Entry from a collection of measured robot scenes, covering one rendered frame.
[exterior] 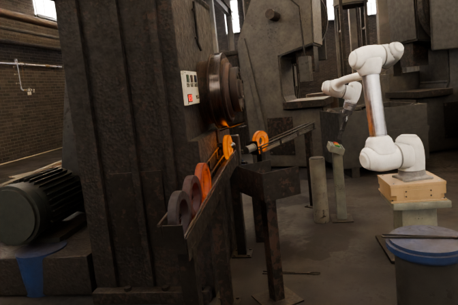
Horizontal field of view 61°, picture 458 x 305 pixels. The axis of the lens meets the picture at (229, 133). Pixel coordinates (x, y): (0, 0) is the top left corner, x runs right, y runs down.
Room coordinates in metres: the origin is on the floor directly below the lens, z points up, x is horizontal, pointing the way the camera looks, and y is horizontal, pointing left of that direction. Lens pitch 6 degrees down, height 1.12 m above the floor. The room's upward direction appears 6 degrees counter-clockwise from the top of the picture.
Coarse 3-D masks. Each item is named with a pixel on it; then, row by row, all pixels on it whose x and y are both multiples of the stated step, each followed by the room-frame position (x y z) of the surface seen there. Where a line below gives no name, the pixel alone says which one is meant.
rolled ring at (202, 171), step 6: (198, 168) 1.71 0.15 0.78; (204, 168) 1.75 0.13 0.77; (198, 174) 1.69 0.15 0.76; (204, 174) 1.81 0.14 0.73; (210, 174) 1.84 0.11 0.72; (204, 180) 1.82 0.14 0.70; (210, 180) 1.83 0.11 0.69; (204, 186) 1.81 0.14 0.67; (210, 186) 1.82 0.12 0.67; (204, 192) 1.79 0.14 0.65
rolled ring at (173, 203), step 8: (176, 192) 1.39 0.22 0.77; (184, 192) 1.42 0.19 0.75; (176, 200) 1.34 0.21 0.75; (184, 200) 1.43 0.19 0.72; (168, 208) 1.32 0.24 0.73; (176, 208) 1.32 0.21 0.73; (184, 208) 1.46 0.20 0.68; (168, 216) 1.31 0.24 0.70; (176, 216) 1.31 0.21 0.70; (184, 216) 1.45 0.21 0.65; (168, 224) 1.31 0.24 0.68; (176, 224) 1.30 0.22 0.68; (184, 224) 1.43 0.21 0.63; (184, 232) 1.38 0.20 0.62
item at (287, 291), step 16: (240, 176) 1.96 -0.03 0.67; (256, 176) 1.80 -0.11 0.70; (272, 176) 1.77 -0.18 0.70; (288, 176) 1.81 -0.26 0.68; (256, 192) 1.81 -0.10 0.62; (272, 192) 1.76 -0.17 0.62; (288, 192) 1.80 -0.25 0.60; (272, 208) 1.90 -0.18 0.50; (272, 224) 1.90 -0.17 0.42; (272, 240) 1.90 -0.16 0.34; (272, 256) 1.89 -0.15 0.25; (272, 272) 1.89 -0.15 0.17; (272, 288) 1.91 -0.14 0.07; (272, 304) 1.87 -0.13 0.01; (288, 304) 1.85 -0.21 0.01
